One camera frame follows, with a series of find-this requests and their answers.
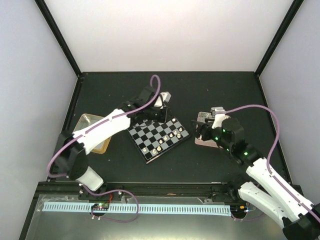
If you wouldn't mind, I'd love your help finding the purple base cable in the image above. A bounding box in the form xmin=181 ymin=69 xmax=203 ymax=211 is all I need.
xmin=229 ymin=209 xmax=266 ymax=223
xmin=82 ymin=184 xmax=140 ymax=223

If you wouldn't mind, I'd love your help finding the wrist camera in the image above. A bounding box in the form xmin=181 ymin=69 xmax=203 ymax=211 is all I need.
xmin=211 ymin=106 xmax=230 ymax=129
xmin=153 ymin=91 xmax=172 ymax=109

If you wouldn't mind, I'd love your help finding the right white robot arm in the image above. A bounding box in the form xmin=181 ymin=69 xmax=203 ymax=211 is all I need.
xmin=191 ymin=116 xmax=320 ymax=240

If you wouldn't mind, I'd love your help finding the right black frame post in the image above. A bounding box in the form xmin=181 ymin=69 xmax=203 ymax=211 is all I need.
xmin=254 ymin=0 xmax=304 ymax=77

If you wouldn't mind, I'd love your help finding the black frame post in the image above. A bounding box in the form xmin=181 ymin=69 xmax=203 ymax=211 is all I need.
xmin=254 ymin=0 xmax=304 ymax=77
xmin=34 ymin=0 xmax=82 ymax=77

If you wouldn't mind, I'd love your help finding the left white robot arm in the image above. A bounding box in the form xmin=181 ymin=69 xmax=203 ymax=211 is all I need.
xmin=48 ymin=86 xmax=171 ymax=200

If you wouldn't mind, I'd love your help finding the gold metal tin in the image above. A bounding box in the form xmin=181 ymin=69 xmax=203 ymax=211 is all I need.
xmin=73 ymin=113 xmax=111 ymax=154

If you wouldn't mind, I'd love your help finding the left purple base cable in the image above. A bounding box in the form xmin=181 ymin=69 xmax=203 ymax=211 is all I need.
xmin=82 ymin=184 xmax=140 ymax=223

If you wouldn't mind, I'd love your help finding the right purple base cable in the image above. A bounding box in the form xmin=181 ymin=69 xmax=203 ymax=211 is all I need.
xmin=229 ymin=209 xmax=266 ymax=223

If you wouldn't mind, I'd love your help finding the black and white chessboard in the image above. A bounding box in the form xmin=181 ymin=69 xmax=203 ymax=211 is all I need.
xmin=128 ymin=109 xmax=191 ymax=164

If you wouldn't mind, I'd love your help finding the black mounting rail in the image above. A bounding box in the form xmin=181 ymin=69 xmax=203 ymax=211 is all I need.
xmin=96 ymin=182 xmax=244 ymax=204

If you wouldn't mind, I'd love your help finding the left black frame post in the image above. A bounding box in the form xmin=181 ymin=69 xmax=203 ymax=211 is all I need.
xmin=34 ymin=0 xmax=82 ymax=77

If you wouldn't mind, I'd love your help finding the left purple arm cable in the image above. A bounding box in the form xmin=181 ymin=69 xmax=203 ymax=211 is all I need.
xmin=46 ymin=74 xmax=161 ymax=179

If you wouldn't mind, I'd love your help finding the white slotted cable duct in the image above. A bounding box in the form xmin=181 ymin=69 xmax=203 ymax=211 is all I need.
xmin=42 ymin=202 xmax=231 ymax=217

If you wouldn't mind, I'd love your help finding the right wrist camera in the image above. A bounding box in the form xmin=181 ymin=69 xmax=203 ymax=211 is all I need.
xmin=211 ymin=106 xmax=230 ymax=129

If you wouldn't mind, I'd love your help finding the pink tin with pieces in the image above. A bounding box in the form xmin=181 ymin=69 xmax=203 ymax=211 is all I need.
xmin=194 ymin=111 xmax=218 ymax=148

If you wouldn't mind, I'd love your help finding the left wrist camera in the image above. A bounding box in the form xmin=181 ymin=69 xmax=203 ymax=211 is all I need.
xmin=153 ymin=91 xmax=172 ymax=109

